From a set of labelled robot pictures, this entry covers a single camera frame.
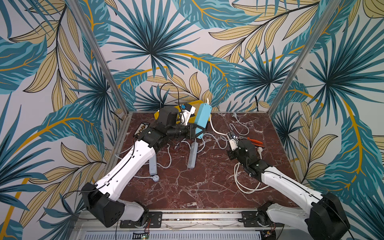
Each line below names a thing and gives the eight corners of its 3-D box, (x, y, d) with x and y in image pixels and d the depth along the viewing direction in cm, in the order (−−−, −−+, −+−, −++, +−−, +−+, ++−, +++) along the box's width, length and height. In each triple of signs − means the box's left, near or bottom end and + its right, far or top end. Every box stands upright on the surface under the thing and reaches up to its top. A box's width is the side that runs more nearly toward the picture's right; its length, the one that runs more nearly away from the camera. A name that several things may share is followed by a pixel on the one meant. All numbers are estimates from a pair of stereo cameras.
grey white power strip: (187, 167, 92) (187, 165, 89) (191, 144, 103) (191, 141, 99) (194, 169, 92) (194, 166, 89) (198, 145, 102) (198, 142, 99)
